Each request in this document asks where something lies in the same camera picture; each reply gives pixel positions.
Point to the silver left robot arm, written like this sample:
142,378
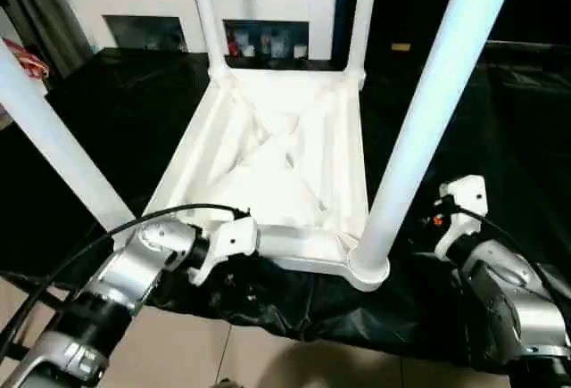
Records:
129,267

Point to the small yellow label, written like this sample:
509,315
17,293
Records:
400,47

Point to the black folding frame bar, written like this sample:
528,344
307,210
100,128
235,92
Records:
27,303

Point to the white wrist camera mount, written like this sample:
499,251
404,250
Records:
466,200
232,241

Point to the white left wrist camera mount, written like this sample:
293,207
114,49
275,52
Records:
232,241

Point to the black mat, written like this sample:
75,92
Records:
312,307

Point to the white plastic table top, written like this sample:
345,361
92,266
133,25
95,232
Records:
267,147

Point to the grey curtain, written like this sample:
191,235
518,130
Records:
40,18

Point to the black metal bar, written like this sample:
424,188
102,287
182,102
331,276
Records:
526,47

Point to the white plastic table leg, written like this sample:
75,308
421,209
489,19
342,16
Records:
424,93
361,18
209,18
58,138

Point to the white glass-door cabinet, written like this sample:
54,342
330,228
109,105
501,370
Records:
147,0

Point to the red bottle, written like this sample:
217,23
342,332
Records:
231,42

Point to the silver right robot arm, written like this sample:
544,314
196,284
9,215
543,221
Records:
513,290

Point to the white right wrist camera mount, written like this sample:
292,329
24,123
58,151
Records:
466,200

